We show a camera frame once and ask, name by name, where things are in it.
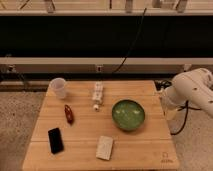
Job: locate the white tube with cap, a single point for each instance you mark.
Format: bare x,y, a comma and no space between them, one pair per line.
97,96

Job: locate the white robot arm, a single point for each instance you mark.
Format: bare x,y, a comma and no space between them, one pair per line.
194,86

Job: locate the red brown chili pepper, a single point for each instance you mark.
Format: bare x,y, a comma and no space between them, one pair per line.
69,114

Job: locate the green ceramic bowl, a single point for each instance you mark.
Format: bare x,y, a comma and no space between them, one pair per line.
128,115

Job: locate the translucent plastic cup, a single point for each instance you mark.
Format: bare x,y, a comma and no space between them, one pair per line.
58,86

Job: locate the black smartphone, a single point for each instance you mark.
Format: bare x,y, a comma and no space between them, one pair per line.
55,140

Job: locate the beige sponge block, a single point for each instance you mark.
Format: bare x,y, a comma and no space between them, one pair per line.
104,148

